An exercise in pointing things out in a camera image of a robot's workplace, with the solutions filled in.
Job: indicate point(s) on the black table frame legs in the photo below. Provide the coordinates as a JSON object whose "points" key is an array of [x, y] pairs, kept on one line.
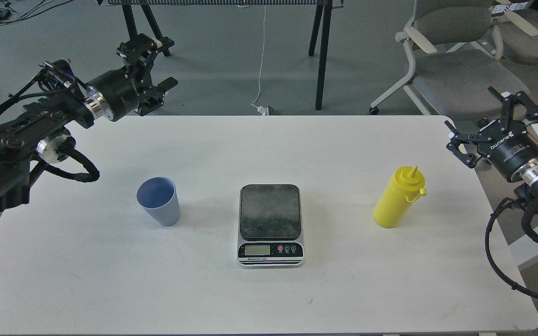
{"points": [[320, 33]]}

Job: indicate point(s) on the grey office chair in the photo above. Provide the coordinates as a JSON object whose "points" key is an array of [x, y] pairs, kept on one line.
{"points": [[518, 26], [453, 84]]}

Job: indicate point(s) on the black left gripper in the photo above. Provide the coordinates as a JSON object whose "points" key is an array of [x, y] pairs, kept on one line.
{"points": [[130, 88]]}

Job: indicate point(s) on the blue plastic cup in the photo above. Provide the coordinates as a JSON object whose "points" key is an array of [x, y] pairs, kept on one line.
{"points": [[158, 197]]}

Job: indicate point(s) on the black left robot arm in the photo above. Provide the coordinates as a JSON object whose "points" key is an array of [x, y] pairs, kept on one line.
{"points": [[33, 133]]}

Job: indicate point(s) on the white power plug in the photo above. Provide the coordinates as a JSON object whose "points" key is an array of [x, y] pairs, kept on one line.
{"points": [[267, 111]]}

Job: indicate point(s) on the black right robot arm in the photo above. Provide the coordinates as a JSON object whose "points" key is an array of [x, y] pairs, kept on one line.
{"points": [[464, 148]]}

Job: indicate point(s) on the yellow squeeze bottle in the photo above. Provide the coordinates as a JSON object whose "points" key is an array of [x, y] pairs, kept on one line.
{"points": [[404, 188]]}

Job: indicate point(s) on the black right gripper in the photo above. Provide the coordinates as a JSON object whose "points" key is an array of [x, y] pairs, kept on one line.
{"points": [[514, 149]]}

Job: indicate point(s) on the digital kitchen scale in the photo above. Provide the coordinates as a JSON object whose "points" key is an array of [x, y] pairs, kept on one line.
{"points": [[270, 230]]}

